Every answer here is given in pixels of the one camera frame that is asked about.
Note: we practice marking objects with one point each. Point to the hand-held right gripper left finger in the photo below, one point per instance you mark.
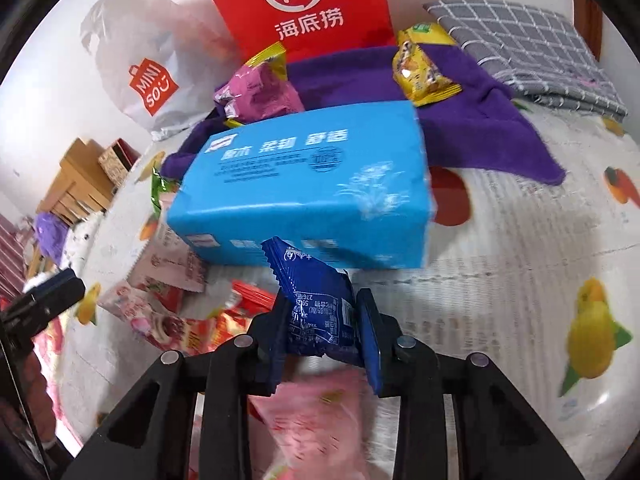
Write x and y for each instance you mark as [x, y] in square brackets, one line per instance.
[277, 345]

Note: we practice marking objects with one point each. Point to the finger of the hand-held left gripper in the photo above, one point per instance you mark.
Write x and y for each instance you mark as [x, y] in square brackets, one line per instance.
[55, 292]

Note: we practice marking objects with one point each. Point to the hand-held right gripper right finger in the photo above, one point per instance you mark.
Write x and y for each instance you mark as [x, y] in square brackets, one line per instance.
[371, 350]

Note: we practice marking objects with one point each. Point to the dark blue snack packet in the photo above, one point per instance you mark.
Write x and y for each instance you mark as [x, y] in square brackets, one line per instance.
[320, 310]

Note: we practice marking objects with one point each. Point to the green snack packet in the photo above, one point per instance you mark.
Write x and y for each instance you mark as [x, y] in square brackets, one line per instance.
[162, 190]

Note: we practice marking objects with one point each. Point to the plain red snack packet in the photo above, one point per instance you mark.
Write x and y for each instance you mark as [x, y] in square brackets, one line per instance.
[255, 295]

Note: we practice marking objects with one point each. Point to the purple cloth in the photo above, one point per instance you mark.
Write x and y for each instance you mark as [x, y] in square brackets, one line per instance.
[50, 235]

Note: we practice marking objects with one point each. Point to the red striped cloth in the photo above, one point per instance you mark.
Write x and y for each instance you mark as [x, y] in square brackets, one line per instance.
[10, 255]

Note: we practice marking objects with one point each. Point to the pink white snack packet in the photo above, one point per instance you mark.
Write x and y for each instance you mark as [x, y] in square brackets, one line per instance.
[140, 312]

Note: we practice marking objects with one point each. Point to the wooden cabinet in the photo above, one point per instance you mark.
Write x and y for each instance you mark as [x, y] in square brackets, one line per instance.
[75, 180]

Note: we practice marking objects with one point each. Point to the pale pink snack packet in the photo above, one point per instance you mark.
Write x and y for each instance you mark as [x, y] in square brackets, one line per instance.
[170, 262]

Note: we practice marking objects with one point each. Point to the patterned cardboard box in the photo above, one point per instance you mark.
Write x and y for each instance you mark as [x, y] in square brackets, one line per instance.
[117, 160]

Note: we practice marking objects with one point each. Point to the blue tissue pack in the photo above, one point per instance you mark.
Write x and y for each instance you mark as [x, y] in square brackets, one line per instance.
[300, 175]

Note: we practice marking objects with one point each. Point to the fruit print bed cover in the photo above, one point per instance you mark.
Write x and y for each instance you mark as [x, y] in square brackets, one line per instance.
[525, 260]

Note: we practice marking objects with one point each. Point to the white plastic shopping bag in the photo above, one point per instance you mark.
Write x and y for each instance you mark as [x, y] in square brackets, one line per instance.
[140, 60]

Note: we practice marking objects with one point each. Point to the purple towel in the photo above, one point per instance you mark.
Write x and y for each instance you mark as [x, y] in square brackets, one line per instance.
[480, 125]

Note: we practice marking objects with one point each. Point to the pink purple snack packet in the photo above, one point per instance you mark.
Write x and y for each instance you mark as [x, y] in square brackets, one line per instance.
[260, 90]

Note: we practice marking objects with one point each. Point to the small yellow snack packet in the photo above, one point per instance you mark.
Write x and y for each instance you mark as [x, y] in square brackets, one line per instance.
[267, 55]

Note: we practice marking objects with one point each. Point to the yellow green-label snack packet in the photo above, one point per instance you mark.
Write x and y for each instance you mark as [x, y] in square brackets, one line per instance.
[425, 32]

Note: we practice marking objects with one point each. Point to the red paper bag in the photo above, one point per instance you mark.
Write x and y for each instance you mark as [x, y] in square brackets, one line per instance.
[300, 10]

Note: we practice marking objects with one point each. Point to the grey checked folded cloth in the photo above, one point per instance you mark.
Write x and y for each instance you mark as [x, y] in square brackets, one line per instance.
[525, 45]

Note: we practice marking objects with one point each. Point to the wooden headboard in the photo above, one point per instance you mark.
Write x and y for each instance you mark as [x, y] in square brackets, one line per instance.
[585, 15]

